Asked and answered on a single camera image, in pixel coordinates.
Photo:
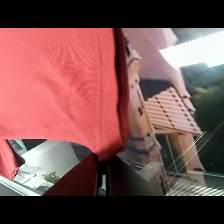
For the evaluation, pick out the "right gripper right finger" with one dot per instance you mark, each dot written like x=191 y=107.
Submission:
x=131 y=181

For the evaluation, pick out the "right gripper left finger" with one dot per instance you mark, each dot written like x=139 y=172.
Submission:
x=76 y=181

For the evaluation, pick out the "red garment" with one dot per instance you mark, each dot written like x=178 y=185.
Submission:
x=56 y=83

